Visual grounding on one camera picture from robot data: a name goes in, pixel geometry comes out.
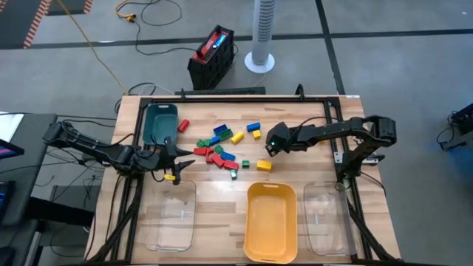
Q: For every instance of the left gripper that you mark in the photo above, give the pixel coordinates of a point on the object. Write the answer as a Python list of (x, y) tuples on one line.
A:
[(155, 160)]

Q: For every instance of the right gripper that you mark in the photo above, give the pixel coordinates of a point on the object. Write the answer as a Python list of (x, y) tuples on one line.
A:
[(281, 134)]

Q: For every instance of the small yellow toy cube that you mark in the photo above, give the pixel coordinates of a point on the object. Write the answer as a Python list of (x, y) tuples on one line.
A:
[(256, 134)]

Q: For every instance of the red toy brick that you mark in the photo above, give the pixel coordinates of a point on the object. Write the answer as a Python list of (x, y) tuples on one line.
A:
[(218, 160), (200, 151), (231, 165)]

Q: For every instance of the small green toy brick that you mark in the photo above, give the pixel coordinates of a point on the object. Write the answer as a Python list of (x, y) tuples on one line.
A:
[(218, 149), (206, 142), (245, 163), (200, 143), (233, 174)]

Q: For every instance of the red toy cylinder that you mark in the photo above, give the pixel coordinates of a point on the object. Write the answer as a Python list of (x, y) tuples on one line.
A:
[(183, 125)]

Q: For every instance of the short blue toy brick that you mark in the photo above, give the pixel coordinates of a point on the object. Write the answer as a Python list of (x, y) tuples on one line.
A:
[(214, 140)]

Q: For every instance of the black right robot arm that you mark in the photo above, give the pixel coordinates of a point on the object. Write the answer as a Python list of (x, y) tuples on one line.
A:
[(332, 129)]

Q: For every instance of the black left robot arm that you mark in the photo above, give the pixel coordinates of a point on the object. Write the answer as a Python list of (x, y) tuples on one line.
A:
[(92, 146)]

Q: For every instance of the yellow toy brick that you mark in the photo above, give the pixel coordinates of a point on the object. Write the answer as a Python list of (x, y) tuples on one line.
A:
[(264, 165)]

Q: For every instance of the yellow tape tag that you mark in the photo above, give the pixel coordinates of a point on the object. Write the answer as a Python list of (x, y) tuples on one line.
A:
[(169, 177)]

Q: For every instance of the teal plastic bin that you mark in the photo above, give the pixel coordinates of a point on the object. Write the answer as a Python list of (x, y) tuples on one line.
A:
[(160, 123)]

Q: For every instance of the clear plastic bin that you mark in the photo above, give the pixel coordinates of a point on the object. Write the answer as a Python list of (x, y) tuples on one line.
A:
[(170, 221), (329, 221)]

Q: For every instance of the yellow plastic bin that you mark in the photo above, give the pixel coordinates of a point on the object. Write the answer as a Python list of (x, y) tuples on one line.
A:
[(271, 225)]

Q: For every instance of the long black slotted bar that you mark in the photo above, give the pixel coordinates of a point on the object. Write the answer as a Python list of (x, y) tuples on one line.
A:
[(221, 91)]

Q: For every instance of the black plastic crate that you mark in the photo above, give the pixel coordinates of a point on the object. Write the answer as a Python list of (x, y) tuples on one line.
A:
[(210, 75)]

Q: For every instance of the black low platform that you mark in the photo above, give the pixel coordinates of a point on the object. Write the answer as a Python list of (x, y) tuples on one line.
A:
[(74, 199)]

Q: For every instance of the red black power station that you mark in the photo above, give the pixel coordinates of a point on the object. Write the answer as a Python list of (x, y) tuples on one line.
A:
[(210, 44)]

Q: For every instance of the white tower fan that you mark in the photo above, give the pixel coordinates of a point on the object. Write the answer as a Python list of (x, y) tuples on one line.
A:
[(263, 29)]

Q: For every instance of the black desk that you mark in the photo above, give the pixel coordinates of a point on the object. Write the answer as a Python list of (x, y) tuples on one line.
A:
[(33, 166)]

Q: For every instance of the small lit monitor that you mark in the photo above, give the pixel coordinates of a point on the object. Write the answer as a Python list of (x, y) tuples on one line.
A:
[(7, 151)]

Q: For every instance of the white sheet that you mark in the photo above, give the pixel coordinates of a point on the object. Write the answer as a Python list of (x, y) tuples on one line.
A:
[(9, 127)]

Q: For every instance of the dark tablet screen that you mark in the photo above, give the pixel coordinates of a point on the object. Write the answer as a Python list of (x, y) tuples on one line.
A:
[(4, 199)]

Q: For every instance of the small dark striped-edge floor mat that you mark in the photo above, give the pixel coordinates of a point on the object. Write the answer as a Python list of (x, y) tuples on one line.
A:
[(70, 5)]

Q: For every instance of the black equipment box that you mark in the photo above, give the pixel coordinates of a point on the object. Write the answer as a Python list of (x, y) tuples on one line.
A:
[(463, 118)]

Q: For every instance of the large dark striped-edge floor mat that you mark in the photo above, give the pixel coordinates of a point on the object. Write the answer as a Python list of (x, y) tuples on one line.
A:
[(15, 18)]

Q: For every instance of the black aluminium table frame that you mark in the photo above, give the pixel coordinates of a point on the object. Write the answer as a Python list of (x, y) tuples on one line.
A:
[(236, 99)]

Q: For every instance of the black frame clamp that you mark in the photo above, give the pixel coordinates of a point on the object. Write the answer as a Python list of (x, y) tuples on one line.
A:
[(183, 93), (300, 91)]

